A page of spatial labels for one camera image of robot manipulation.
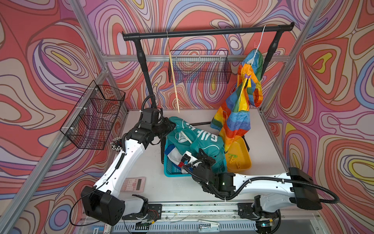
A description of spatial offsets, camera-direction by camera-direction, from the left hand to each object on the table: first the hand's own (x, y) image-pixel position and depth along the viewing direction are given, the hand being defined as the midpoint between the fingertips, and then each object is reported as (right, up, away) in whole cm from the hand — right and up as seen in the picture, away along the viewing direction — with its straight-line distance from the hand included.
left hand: (177, 124), depth 75 cm
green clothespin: (+35, -21, +18) cm, 44 cm away
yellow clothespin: (+36, -26, +13) cm, 47 cm away
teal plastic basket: (-5, -26, +7) cm, 27 cm away
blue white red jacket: (-2, -19, +7) cm, 20 cm away
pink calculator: (-26, -34, +7) cm, 43 cm away
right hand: (+13, -14, -3) cm, 19 cm away
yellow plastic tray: (+38, -22, +18) cm, 48 cm away
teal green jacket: (+4, -7, -2) cm, 8 cm away
